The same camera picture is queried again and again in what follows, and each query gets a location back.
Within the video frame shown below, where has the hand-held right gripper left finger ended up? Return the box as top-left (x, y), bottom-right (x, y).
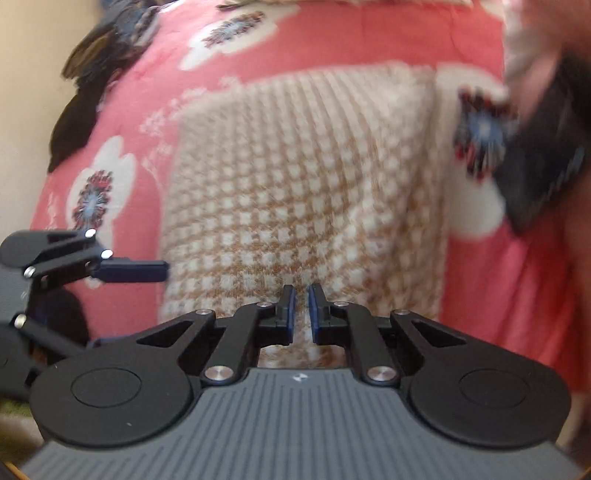
top-left (136, 284), bottom-right (297, 385)

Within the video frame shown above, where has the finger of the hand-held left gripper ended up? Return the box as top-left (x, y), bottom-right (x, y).
top-left (0, 228), bottom-right (171, 289)
top-left (11, 311), bottom-right (100, 371)

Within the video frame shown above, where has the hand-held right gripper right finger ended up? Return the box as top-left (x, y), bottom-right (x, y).
top-left (307, 282), bottom-right (467, 386)

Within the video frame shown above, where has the beige white houndstooth knit cardigan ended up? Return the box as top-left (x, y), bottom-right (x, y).
top-left (157, 62), bottom-right (456, 370)

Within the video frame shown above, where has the black cloth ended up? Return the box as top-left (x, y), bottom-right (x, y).
top-left (48, 76), bottom-right (117, 174)

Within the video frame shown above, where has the navy patterned cloth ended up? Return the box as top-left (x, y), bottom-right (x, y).
top-left (62, 0), bottom-right (160, 86)

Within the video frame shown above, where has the dark grey cloth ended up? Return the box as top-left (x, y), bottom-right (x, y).
top-left (491, 55), bottom-right (591, 237)

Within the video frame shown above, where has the pink floral blanket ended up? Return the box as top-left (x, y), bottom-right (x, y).
top-left (28, 0), bottom-right (583, 371)

